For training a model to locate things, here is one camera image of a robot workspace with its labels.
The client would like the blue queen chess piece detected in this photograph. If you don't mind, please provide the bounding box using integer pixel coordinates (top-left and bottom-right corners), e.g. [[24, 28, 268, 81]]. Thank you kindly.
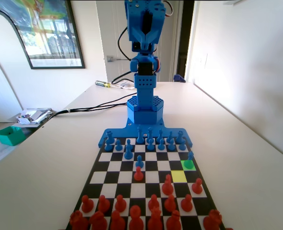
[[136, 125, 144, 144]]

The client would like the red pawn chess piece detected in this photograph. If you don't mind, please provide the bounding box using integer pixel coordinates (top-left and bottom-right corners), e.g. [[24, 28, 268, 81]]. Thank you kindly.
[[191, 178, 203, 194], [164, 194, 177, 212], [180, 194, 194, 213], [81, 195, 94, 213], [114, 194, 127, 213], [97, 195, 110, 213], [133, 166, 143, 182], [148, 194, 161, 211]]

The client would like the red queen chess piece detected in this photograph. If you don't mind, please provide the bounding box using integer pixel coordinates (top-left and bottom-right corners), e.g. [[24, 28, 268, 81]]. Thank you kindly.
[[129, 205, 145, 230]]

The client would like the red king chess piece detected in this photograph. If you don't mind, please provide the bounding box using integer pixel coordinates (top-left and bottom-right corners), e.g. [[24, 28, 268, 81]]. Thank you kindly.
[[147, 207, 163, 230]]

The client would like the red bishop chess piece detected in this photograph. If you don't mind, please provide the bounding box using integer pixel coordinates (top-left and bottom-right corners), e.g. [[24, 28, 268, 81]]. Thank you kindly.
[[165, 210, 182, 230], [110, 210, 127, 230]]

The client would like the white door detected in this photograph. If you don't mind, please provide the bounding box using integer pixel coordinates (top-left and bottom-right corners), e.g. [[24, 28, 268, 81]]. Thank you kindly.
[[95, 0, 182, 82]]

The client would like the small white device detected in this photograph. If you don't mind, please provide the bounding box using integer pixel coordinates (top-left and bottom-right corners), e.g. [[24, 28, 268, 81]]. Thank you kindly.
[[117, 81, 135, 90]]

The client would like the dark framed picture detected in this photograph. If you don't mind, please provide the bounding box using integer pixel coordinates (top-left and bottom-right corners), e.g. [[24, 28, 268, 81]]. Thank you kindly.
[[0, 0, 86, 70]]

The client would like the white arched panel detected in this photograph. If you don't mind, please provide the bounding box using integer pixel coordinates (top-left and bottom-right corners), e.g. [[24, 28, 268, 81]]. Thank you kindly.
[[0, 9, 24, 123]]

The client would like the pile of papers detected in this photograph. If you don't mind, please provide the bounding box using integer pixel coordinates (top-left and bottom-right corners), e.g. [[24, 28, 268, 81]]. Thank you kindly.
[[15, 108, 54, 125]]

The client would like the black and white chessboard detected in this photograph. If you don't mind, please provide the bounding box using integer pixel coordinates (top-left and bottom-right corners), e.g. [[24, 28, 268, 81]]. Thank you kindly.
[[66, 138, 226, 230]]

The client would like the green plastic box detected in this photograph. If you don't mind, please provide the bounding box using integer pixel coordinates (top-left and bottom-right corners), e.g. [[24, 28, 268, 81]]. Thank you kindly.
[[0, 126, 26, 146]]

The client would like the black looping arm cable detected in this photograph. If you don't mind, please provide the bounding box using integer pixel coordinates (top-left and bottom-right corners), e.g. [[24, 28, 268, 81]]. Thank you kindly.
[[117, 25, 132, 60]]

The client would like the metal door handle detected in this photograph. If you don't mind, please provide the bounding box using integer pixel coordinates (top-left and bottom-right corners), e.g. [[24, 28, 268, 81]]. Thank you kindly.
[[106, 55, 131, 63]]

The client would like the black curved arm cable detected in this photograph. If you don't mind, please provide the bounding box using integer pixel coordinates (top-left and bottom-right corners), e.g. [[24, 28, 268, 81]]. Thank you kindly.
[[110, 70, 135, 85]]

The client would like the yellow handled screwdriver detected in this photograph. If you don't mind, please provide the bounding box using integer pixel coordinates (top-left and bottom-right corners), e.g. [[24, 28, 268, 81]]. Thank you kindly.
[[95, 80, 123, 89]]

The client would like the black power cable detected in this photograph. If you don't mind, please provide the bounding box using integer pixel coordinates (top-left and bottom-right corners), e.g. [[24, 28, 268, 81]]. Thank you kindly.
[[42, 101, 130, 127], [42, 93, 139, 127]]

